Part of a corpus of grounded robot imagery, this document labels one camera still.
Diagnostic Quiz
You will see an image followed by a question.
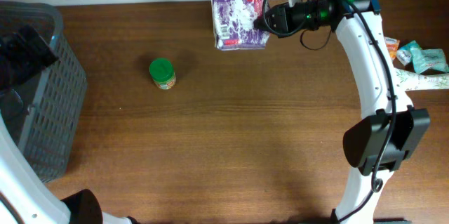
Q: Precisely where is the pink purple tissue pack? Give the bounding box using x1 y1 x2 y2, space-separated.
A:
211 0 269 51

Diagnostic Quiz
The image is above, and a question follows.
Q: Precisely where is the small teal tissue pack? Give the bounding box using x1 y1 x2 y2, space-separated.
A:
396 46 412 66

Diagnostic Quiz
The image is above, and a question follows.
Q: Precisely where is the grey plastic basket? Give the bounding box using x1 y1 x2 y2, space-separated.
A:
1 1 88 183

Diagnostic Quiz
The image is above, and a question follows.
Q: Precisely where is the green lid jar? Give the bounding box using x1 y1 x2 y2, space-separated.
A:
149 58 176 90

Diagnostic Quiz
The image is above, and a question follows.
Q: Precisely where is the white floral cream tube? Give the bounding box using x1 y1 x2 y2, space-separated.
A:
395 68 448 91

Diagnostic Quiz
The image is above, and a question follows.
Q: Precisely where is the orange tissue pack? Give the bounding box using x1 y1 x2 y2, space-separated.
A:
384 37 400 60

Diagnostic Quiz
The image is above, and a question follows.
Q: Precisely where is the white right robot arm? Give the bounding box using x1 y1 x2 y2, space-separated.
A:
254 0 430 223

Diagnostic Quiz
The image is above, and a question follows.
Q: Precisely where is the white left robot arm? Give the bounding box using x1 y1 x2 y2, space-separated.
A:
1 25 137 224

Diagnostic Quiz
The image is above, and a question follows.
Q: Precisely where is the teal wet wipes pack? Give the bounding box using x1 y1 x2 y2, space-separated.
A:
409 41 448 74

